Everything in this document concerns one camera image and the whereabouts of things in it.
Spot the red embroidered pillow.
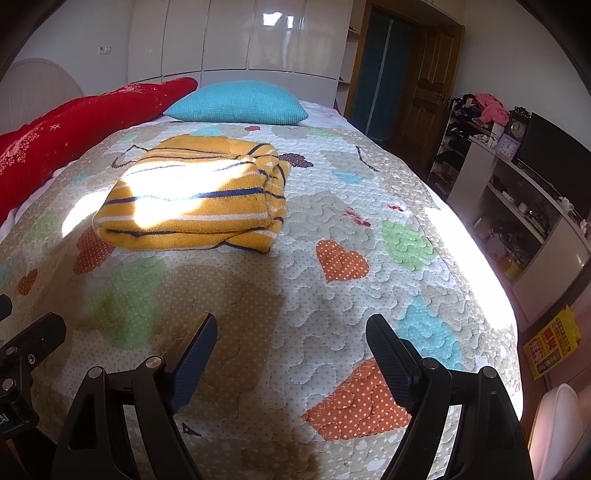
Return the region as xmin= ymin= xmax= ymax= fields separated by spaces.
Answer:
xmin=0 ymin=78 xmax=198 ymax=222

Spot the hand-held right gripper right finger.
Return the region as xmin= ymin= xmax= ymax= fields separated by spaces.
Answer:
xmin=366 ymin=314 xmax=532 ymax=480

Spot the yellow striped sweater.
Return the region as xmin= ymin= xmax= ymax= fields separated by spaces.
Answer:
xmin=92 ymin=135 xmax=293 ymax=254

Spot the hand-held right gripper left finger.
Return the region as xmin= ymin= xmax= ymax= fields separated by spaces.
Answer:
xmin=51 ymin=311 xmax=219 ymax=480

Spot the teal doorway curtain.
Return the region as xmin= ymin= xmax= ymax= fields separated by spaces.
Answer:
xmin=358 ymin=10 xmax=415 ymax=141

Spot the white glossy wardrobe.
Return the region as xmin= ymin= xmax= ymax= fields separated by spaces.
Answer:
xmin=127 ymin=0 xmax=365 ymax=107

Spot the black television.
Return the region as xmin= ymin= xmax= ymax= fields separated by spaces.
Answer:
xmin=516 ymin=112 xmax=591 ymax=182

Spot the black ornate clock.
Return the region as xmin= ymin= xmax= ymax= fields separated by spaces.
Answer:
xmin=508 ymin=107 xmax=530 ymax=140

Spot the pale rounded headboard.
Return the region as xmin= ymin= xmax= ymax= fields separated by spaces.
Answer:
xmin=0 ymin=58 xmax=84 ymax=104

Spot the pink cloth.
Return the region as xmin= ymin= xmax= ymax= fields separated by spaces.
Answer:
xmin=475 ymin=93 xmax=511 ymax=125

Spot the turquoise knitted pillow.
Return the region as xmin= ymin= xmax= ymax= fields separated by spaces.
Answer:
xmin=163 ymin=80 xmax=309 ymax=124

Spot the yellow printed box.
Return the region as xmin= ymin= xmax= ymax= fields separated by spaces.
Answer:
xmin=523 ymin=307 xmax=581 ymax=381

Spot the heart patterned quilt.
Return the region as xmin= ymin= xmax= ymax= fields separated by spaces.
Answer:
xmin=0 ymin=121 xmax=525 ymax=480

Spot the cluttered shoe rack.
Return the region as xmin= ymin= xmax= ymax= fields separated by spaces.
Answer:
xmin=427 ymin=95 xmax=500 ymax=195

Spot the brown wooden door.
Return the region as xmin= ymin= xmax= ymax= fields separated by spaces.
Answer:
xmin=406 ymin=21 xmax=465 ymax=172

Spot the white shelf unit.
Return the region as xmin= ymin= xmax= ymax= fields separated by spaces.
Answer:
xmin=445 ymin=134 xmax=591 ymax=320

